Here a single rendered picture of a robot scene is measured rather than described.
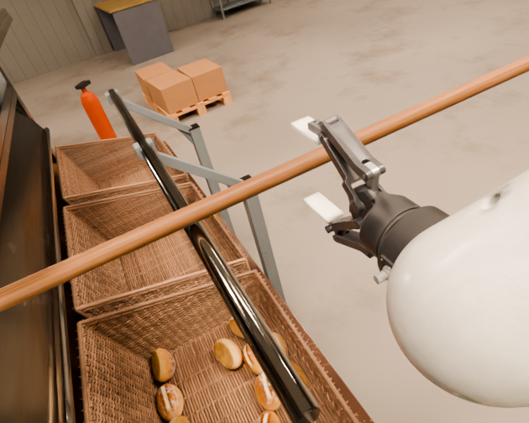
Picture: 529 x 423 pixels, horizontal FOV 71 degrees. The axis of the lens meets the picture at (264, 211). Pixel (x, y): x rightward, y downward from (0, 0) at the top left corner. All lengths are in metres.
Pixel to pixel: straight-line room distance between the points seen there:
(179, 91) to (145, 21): 2.90
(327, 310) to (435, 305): 1.68
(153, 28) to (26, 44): 2.46
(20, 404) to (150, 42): 6.33
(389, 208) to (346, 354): 1.38
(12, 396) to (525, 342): 0.71
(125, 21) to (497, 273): 6.60
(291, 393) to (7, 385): 0.51
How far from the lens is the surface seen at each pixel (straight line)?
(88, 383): 0.95
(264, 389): 1.01
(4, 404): 0.76
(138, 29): 6.75
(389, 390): 1.70
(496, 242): 0.22
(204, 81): 4.08
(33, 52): 8.25
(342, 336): 1.81
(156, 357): 1.15
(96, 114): 3.89
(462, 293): 0.21
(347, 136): 0.46
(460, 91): 0.83
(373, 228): 0.42
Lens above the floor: 1.54
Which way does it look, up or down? 38 degrees down
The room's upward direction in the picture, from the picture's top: 14 degrees counter-clockwise
